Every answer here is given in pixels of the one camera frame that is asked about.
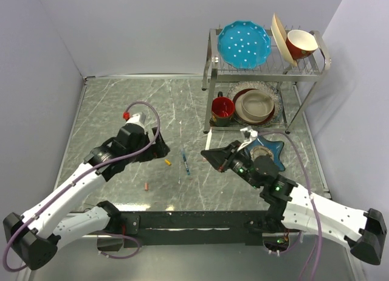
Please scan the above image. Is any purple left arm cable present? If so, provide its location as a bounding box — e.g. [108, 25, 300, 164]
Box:
[1, 101, 161, 271]

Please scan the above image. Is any blue star shaped dish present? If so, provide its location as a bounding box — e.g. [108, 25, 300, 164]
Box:
[244, 136, 286, 172]

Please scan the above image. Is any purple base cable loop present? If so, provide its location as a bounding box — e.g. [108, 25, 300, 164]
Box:
[96, 234, 143, 260]

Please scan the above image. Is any red mug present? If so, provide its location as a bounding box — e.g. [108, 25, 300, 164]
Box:
[211, 91, 235, 127]

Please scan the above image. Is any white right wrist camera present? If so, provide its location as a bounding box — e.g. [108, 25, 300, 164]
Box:
[238, 127, 258, 151]

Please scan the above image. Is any metal dish rack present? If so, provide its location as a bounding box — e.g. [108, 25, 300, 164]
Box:
[202, 29, 331, 134]

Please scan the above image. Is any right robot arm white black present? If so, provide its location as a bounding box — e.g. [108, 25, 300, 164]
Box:
[201, 140, 387, 265]

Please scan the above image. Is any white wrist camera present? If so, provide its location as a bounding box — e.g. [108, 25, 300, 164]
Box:
[122, 111, 146, 128]
[238, 127, 258, 151]

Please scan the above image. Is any blue polka dot plate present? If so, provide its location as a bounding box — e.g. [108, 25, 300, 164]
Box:
[218, 21, 271, 69]

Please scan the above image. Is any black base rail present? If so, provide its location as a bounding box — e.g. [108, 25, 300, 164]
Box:
[96, 210, 289, 252]

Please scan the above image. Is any red white bowl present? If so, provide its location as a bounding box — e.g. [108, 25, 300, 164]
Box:
[286, 30, 318, 60]

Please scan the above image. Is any small round patterned saucer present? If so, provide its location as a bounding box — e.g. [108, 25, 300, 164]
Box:
[249, 145, 274, 161]

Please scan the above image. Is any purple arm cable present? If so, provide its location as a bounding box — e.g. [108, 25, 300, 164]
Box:
[255, 130, 323, 281]
[1, 101, 161, 271]

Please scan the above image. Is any glass patterned plate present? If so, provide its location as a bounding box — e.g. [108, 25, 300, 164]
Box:
[227, 82, 284, 127]

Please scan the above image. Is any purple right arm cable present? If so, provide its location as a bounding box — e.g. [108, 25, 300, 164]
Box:
[255, 130, 323, 281]

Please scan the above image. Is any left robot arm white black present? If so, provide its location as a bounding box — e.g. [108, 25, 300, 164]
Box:
[3, 122, 170, 270]

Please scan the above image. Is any cream plate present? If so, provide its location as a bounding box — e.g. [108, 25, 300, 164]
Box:
[270, 13, 297, 68]

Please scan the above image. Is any beige bowl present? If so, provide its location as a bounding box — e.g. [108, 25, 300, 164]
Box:
[235, 89, 275, 121]

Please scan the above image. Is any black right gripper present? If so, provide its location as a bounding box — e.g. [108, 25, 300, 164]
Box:
[201, 140, 261, 189]

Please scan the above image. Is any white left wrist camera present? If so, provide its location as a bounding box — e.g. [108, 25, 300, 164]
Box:
[122, 111, 146, 128]

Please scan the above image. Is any blue pen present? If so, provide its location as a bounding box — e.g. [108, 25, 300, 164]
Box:
[181, 148, 190, 175]

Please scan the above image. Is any dark red plate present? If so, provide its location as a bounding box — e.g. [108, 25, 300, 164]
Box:
[232, 88, 277, 125]

